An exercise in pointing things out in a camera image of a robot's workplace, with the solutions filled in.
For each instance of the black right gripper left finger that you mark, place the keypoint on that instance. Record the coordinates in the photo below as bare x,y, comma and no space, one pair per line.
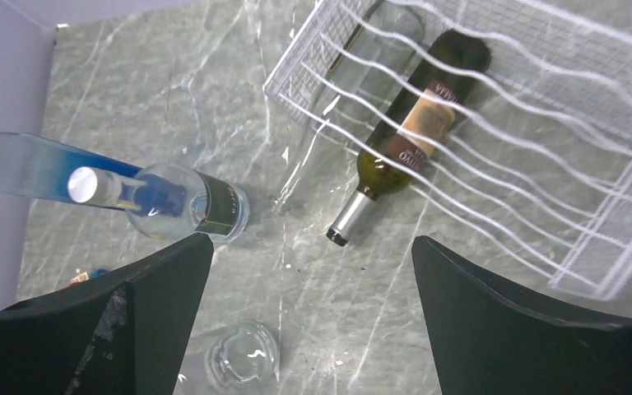
125,332

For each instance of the dark olive wine bottle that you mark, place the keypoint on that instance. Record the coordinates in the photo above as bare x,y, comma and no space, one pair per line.
394,150

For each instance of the white wire wine rack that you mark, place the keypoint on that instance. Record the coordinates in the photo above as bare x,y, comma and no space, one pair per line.
534,179

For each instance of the small clear silver-cap bottle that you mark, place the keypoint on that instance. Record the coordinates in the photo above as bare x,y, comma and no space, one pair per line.
166,200

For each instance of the clear silver cap bottle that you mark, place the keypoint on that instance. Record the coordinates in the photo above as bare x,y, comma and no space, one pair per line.
235,359

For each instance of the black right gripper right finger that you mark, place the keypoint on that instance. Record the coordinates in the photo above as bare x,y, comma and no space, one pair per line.
491,335

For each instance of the blue water bottle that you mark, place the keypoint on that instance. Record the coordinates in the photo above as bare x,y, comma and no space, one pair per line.
36,167

